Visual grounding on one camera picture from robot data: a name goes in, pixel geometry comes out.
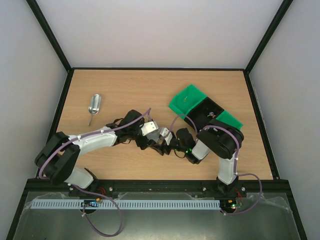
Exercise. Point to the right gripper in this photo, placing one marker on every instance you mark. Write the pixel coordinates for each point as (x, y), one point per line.
(172, 144)

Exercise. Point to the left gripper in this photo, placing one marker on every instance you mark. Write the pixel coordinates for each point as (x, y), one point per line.
(144, 143)

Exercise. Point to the round white lid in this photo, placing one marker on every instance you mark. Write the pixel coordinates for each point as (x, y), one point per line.
(154, 136)

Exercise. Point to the silver metal scoop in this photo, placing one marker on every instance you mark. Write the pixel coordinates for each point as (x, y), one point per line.
(94, 106)

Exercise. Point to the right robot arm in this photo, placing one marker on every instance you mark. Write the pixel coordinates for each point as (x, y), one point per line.
(218, 137)

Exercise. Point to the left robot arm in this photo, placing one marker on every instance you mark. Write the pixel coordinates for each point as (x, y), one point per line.
(57, 160)

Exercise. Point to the black middle bin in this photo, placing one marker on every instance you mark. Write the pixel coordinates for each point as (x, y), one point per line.
(199, 113)

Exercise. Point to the rainbow swirl lollipop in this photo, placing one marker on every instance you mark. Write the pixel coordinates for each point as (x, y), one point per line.
(211, 114)

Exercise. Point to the far green bin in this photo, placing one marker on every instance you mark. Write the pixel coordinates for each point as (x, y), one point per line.
(195, 96)

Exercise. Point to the green bin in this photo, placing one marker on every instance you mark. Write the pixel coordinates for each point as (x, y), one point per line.
(229, 119)
(195, 96)

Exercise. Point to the near green bin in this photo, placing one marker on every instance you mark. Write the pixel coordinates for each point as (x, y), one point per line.
(229, 119)

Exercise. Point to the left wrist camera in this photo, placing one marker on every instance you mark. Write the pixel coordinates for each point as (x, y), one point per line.
(149, 127)

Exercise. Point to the grey slotted cable duct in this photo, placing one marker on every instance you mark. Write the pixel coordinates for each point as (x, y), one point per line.
(77, 204)

